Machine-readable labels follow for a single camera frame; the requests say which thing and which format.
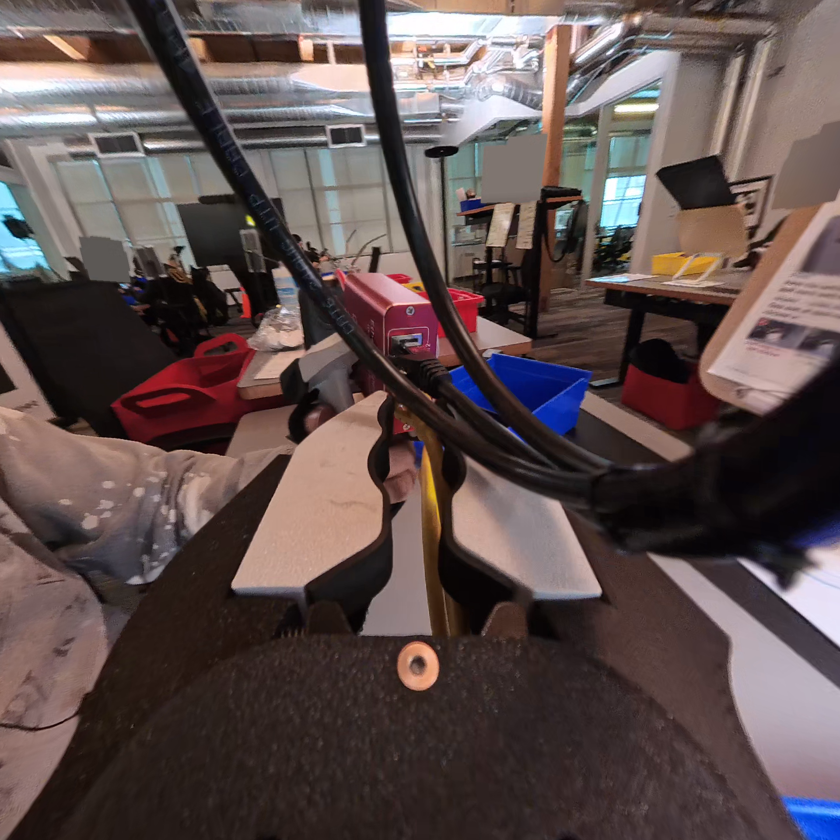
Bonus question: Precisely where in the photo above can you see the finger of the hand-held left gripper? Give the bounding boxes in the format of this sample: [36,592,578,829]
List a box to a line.
[282,333,361,413]

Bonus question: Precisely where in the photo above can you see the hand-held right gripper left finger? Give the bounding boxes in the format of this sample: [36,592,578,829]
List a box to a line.
[231,392,396,634]

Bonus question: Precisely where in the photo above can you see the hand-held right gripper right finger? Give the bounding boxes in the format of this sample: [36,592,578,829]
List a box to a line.
[436,449,602,631]

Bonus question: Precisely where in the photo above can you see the red metal network switch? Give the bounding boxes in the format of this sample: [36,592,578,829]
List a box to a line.
[336,268,441,437]

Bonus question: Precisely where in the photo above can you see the black ethernet cable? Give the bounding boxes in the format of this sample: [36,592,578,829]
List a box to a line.
[128,0,840,592]

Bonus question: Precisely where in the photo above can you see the yellow ethernet cable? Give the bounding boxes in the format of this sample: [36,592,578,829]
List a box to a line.
[394,403,468,637]

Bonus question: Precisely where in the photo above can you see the blue plastic bin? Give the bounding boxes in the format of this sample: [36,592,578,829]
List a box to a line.
[413,351,593,460]

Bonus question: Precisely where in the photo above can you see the person's left forearm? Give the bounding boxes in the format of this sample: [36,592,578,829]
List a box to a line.
[0,406,296,585]

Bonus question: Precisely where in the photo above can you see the person's left hand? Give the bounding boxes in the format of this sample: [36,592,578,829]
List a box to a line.
[303,402,420,506]

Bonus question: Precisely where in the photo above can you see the clear plastic bag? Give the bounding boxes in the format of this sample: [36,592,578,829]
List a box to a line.
[247,307,307,353]

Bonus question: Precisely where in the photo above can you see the white wipes canister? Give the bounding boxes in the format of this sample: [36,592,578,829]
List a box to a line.
[271,266,304,317]

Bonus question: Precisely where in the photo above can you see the red tote basket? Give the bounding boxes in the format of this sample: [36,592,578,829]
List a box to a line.
[110,332,290,455]

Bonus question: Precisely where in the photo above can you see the black monitor on stand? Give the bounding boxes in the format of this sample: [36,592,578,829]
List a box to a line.
[176,195,286,309]

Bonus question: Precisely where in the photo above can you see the large red plastic bin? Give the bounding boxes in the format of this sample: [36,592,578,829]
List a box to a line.
[430,287,485,339]

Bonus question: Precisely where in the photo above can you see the red bag black top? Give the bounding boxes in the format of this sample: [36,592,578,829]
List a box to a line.
[622,339,721,432]

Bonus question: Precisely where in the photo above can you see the standing desk with hanging papers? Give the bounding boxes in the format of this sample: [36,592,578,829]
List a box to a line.
[457,185,586,340]

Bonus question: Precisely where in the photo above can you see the black floor lamp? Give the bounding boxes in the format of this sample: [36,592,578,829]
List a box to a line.
[424,146,460,284]

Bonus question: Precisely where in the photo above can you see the black partition panel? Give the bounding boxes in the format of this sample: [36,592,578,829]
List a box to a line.
[0,281,179,437]

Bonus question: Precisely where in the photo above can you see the wooden table black legs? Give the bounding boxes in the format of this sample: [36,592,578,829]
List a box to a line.
[584,269,752,389]

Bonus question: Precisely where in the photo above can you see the person's grey splattered hoodie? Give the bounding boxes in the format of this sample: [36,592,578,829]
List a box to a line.
[0,505,142,732]

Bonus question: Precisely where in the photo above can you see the yellow plastic tray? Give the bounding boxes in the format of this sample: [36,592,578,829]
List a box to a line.
[651,251,721,278]

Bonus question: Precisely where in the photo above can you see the clipboard with instruction sheet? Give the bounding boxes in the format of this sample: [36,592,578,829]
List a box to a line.
[699,200,840,416]

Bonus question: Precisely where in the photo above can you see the cardboard box black flap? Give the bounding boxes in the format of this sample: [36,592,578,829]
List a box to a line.
[656,155,752,263]

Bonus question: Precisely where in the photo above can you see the blue plastic object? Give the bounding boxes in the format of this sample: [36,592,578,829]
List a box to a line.
[782,796,840,840]

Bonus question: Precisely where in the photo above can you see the framed marker print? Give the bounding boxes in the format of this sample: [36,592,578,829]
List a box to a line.
[730,175,773,231]

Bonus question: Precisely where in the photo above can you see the silver ventilation duct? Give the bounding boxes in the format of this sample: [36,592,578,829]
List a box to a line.
[0,62,460,132]

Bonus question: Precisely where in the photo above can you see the wooden post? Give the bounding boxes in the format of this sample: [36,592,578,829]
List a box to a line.
[541,25,574,296]

